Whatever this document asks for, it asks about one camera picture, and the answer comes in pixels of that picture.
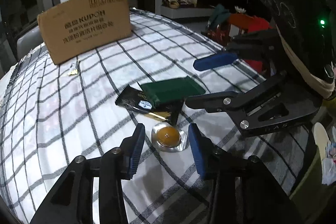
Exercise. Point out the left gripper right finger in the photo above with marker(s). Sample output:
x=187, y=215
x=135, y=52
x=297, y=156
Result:
x=244, y=190

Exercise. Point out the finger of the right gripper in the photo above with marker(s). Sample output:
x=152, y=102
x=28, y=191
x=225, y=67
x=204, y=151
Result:
x=218, y=101
x=255, y=46

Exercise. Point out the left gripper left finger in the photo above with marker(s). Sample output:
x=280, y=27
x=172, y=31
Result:
x=70, y=199

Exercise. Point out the dark green snack packet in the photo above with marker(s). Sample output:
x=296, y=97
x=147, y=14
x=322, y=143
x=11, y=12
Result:
x=166, y=91

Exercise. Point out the round jelly cup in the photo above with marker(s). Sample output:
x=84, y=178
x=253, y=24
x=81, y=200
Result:
x=168, y=138

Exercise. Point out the black gold snack packet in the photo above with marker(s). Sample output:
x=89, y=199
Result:
x=135, y=100

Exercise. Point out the red wooden chair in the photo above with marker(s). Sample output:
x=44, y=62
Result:
x=238, y=24

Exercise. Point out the green cloth on chair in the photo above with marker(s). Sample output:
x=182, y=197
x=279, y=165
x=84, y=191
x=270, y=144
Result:
x=219, y=15

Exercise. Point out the checkered grey white tablecloth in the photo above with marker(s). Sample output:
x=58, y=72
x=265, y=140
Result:
x=48, y=118

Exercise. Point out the white low tv cabinet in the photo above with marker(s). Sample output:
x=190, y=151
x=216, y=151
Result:
x=185, y=12

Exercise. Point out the small white gold wrapper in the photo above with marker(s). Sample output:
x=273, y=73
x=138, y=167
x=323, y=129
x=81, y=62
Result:
x=74, y=67

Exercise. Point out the grey dining chair near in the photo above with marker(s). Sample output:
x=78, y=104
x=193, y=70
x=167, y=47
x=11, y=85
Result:
x=28, y=42

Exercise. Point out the brown cardboard box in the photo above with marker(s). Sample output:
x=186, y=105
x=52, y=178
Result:
x=77, y=26

